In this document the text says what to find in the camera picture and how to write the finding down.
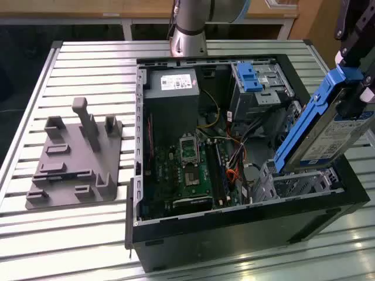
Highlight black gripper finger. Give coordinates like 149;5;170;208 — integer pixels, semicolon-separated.
336;0;375;121
335;0;373;70

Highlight hard disk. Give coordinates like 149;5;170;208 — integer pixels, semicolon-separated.
274;64;375;174

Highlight black disk power wire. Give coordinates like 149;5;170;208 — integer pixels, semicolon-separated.
234;112;282;147

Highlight orange disk data wire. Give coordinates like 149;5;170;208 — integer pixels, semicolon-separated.
226;167;241;188

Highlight black RAM slot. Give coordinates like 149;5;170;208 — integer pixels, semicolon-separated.
204;139;221;206

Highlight blue drive cage latch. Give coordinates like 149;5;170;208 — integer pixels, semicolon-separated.
237;63;263;93

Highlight metal drive cage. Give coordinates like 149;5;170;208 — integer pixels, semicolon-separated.
230;60;295;125

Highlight grey power supply unit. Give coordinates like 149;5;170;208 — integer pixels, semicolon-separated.
143;68;202;147

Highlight metal CPU socket cover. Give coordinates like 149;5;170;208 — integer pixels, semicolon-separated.
178;133;202;167

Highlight CPU socket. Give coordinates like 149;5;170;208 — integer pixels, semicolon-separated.
183;167;203;188

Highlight black open PC case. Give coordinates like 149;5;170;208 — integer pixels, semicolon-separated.
124;54;371;273

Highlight black graphics card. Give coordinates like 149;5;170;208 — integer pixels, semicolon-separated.
171;196;214;212

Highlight green motherboard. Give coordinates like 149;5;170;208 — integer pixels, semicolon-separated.
143;128;244;217

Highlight grey plastic parts rack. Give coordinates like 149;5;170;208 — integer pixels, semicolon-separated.
25;97;124;210

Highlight pale blue arm hose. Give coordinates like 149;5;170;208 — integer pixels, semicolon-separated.
236;0;251;23

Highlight yellow power wires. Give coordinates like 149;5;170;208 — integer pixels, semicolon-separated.
197;89;221;129

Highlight red thin wire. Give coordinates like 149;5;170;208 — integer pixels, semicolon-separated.
148;115;155;173

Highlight wooden bench with white frame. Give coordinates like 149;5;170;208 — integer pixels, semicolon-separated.
0;0;299;41

